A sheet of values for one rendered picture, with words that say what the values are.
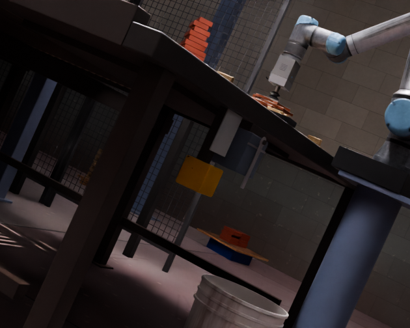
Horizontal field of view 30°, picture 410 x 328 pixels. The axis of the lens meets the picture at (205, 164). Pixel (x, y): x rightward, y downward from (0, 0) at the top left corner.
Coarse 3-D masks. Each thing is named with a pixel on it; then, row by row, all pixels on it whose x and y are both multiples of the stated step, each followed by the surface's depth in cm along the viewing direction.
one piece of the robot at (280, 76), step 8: (280, 56) 273; (288, 56) 272; (280, 64) 272; (288, 64) 271; (296, 64) 274; (272, 72) 273; (280, 72) 272; (288, 72) 271; (296, 72) 277; (272, 80) 273; (280, 80) 272; (288, 80) 273; (280, 88) 279; (288, 88) 276
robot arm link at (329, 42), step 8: (312, 32) 270; (320, 32) 270; (328, 32) 269; (312, 40) 271; (320, 40) 269; (328, 40) 268; (336, 40) 267; (344, 40) 269; (320, 48) 271; (328, 48) 269; (336, 48) 267; (328, 56) 278
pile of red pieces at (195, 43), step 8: (192, 24) 359; (200, 24) 357; (208, 24) 358; (192, 32) 357; (200, 32) 357; (208, 32) 358; (184, 40) 361; (192, 40) 357; (200, 40) 357; (192, 48) 357; (200, 48) 358; (200, 56) 358
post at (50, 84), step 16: (32, 80) 438; (48, 80) 435; (32, 96) 435; (48, 96) 440; (32, 112) 434; (16, 128) 436; (32, 128) 439; (16, 144) 434; (0, 160) 437; (0, 176) 434; (0, 192) 437
